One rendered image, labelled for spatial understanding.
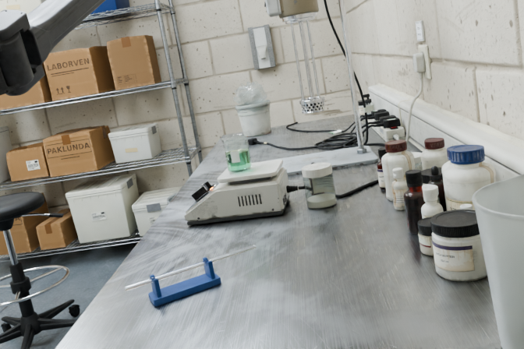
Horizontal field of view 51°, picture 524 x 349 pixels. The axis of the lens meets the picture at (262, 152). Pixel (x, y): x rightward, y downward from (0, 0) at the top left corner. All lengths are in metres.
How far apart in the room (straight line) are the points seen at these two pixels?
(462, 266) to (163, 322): 0.38
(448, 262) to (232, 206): 0.49
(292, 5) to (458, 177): 0.73
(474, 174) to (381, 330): 0.29
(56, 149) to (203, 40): 1.09
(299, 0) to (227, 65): 2.13
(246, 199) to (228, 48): 2.49
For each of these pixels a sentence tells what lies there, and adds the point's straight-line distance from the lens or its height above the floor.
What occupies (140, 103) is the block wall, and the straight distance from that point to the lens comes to 3.63.
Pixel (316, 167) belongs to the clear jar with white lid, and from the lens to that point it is 1.07.
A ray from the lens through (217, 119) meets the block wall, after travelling 3.54.
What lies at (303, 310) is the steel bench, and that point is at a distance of 0.70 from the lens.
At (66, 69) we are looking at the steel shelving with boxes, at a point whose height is 1.16.
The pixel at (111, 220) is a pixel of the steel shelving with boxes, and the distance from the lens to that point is 3.41.
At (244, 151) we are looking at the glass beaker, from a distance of 1.09.
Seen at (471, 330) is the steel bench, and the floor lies 0.75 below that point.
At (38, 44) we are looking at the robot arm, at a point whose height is 1.13.
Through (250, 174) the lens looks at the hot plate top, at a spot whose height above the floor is 0.84.
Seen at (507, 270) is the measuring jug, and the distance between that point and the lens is 0.53.
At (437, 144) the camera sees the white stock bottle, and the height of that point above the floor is 0.84.
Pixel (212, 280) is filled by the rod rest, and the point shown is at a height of 0.76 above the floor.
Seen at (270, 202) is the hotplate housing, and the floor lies 0.78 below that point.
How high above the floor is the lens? 1.06
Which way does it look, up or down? 10 degrees down
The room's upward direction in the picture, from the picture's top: 10 degrees counter-clockwise
